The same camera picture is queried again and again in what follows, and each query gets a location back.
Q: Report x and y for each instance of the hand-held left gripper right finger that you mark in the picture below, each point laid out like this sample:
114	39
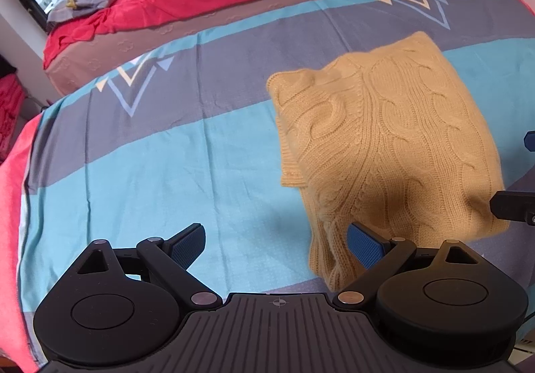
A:
365	246

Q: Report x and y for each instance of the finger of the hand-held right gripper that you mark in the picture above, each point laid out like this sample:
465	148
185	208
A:
530	141
512	208

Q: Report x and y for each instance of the pink fleece blanket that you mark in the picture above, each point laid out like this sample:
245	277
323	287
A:
10	231

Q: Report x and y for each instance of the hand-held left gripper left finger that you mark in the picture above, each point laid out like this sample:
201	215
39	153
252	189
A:
190	246

